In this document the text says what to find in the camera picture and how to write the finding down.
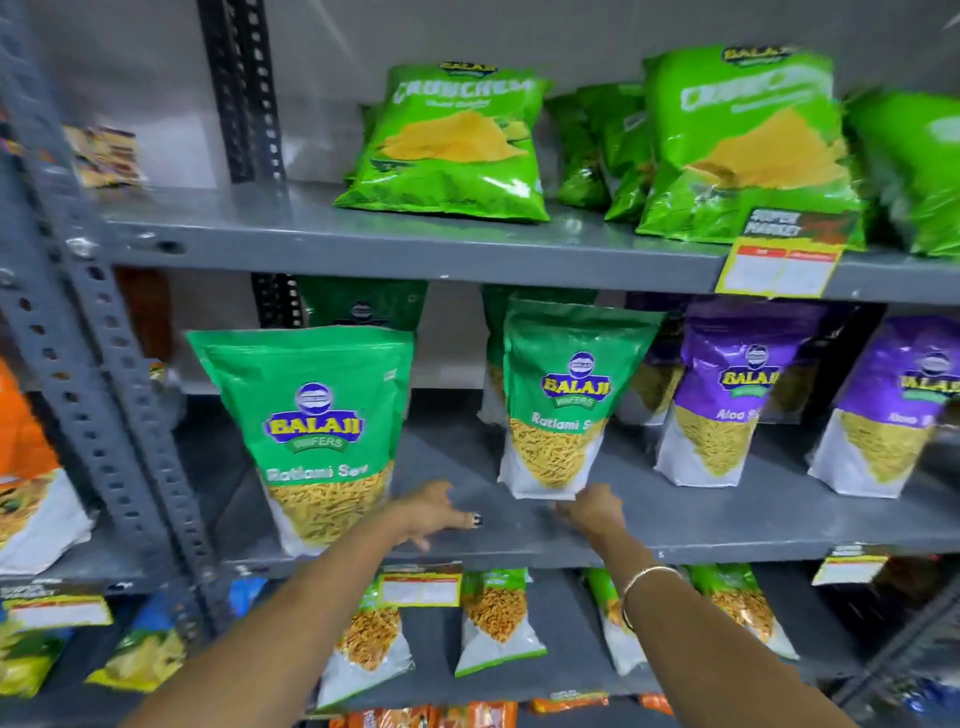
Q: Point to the light green chips bag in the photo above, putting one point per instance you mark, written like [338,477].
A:
[750,142]
[626,150]
[577,157]
[911,165]
[450,142]

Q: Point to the person's right fingers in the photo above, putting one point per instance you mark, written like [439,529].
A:
[576,504]

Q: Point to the person's right hand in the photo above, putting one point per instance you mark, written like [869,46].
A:
[600,517]

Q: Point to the small green snack pouch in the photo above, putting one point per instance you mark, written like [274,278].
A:
[611,622]
[495,622]
[367,652]
[742,607]

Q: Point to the large green snack pouch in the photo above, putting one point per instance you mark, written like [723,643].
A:
[495,330]
[570,390]
[367,300]
[315,420]

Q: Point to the grey slotted rack upright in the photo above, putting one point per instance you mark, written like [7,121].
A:
[112,360]

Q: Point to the black slotted rack upright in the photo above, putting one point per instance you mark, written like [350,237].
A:
[247,90]

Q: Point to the grey metal shelf board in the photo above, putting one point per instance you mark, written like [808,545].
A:
[712,517]
[435,667]
[375,240]

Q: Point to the yellow chips bag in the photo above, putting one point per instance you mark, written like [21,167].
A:
[26,664]
[139,660]

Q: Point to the person's right forearm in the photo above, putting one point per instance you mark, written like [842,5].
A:
[697,652]

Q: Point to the yellow shelf price label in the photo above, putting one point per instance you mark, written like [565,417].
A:
[847,566]
[56,611]
[420,589]
[780,262]

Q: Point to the orange snack packet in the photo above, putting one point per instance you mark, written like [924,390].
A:
[420,716]
[566,703]
[655,703]

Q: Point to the orange snack pouch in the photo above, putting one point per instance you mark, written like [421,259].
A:
[30,480]

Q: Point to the blue snack packet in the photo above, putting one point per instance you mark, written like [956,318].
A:
[246,594]

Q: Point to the person's left hand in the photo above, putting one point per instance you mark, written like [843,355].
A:
[431,510]

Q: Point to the purple snack pouch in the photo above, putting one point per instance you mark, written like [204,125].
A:
[660,375]
[727,390]
[802,375]
[892,405]

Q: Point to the person's left forearm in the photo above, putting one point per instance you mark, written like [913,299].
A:
[292,622]

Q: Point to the yellow and black packets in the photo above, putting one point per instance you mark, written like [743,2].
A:
[105,154]

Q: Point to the person's left fingers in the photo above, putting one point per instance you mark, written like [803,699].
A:
[461,519]

